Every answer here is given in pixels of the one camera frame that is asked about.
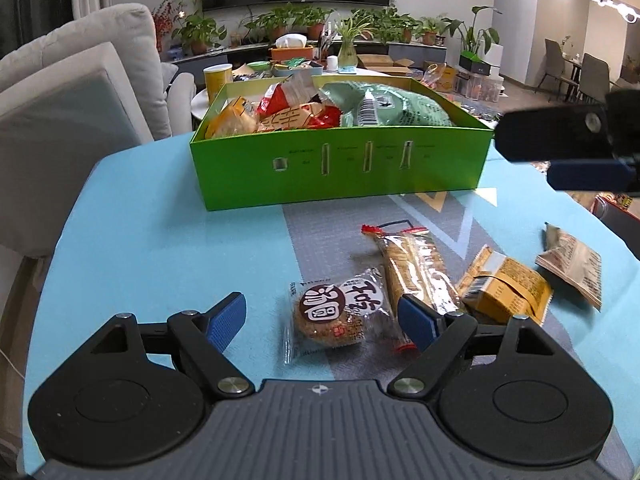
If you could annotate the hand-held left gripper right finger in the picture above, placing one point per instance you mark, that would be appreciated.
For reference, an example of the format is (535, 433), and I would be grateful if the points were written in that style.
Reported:
(415, 322)

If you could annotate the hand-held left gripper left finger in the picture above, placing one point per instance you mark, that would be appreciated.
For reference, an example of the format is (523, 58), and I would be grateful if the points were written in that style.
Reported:
(227, 320)

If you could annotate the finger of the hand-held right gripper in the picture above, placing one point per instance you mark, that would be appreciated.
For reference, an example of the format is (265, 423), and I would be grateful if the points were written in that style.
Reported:
(550, 132)
(590, 175)

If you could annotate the long biscuit packet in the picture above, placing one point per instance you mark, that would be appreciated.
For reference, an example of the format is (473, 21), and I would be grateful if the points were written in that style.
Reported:
(410, 265)

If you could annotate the round cake packet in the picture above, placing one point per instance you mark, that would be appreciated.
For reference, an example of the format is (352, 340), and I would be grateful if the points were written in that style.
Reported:
(330, 310)

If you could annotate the green snack packet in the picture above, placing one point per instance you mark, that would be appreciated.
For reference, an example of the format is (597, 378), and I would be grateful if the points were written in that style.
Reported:
(415, 107)

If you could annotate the green cardboard box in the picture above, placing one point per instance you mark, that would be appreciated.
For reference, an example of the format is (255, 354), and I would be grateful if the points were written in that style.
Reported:
(350, 175)

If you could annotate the orange snack packet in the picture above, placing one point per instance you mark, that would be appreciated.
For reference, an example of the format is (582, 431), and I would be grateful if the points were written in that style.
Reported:
(232, 122)

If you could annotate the red patterned snack packet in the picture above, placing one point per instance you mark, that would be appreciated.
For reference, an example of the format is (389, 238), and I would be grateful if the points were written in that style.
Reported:
(620, 202)

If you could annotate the grey dining chair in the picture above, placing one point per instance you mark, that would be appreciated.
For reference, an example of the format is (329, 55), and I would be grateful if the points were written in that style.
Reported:
(595, 75)
(552, 62)

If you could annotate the clear storage containers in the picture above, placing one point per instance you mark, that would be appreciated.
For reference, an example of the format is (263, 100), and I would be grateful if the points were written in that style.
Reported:
(480, 87)

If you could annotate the beige snack packet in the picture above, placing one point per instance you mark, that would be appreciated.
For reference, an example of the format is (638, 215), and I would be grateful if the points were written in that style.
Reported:
(570, 262)

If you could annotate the white air purifier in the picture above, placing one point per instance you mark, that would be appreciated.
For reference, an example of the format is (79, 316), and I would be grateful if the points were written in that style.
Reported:
(495, 60)

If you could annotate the yellow snack packet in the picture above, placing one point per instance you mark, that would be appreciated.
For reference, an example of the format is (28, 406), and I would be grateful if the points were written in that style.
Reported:
(510, 285)

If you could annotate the black and green box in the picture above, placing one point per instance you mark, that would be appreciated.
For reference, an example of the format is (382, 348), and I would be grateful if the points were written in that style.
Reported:
(472, 62)

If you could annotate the tall broad-leaf plant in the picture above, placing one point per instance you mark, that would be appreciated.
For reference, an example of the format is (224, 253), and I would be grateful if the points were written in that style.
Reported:
(475, 30)

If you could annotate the ceiling lamp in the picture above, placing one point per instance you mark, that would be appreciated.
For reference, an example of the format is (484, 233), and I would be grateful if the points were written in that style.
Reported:
(620, 7)

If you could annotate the grey television console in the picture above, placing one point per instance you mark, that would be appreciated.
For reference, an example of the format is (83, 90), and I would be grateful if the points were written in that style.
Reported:
(420, 52)

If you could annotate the small potted plant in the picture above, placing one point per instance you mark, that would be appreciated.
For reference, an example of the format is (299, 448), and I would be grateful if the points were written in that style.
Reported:
(432, 27)

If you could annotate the open cardboard box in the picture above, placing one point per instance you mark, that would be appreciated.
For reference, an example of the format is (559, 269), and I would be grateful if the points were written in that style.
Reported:
(385, 65)

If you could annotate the leafy potted plant cluster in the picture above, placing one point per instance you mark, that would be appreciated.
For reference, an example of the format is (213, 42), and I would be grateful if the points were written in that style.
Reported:
(390, 22)

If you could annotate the glass vase with plant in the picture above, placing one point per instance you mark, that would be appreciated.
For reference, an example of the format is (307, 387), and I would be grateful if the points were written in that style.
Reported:
(347, 57)

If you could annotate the small white cup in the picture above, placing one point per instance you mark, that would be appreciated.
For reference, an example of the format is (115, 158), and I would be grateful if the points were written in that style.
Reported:
(332, 64)

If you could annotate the yellow cylindrical can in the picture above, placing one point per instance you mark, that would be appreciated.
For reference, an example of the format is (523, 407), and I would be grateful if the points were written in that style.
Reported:
(217, 85)

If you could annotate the blue plastic basket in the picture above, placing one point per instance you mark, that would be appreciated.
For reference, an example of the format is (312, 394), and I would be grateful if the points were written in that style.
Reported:
(312, 67)

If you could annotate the green round tub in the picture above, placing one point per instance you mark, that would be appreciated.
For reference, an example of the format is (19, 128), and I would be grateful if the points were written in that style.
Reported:
(258, 66)

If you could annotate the grey sofa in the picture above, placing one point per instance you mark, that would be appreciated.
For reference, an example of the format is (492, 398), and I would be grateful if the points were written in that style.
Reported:
(75, 110)

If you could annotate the orange tissue box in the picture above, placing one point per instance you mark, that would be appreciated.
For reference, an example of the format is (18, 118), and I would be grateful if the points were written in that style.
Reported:
(292, 54)

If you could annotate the row of potted plants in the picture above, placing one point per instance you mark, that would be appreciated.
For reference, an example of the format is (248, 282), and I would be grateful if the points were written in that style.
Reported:
(285, 20)

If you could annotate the bushy potted plant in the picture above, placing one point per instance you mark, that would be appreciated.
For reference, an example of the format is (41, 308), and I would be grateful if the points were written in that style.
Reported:
(200, 32)

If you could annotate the red berry plant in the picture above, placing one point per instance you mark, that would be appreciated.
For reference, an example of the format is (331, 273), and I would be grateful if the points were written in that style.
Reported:
(165, 25)

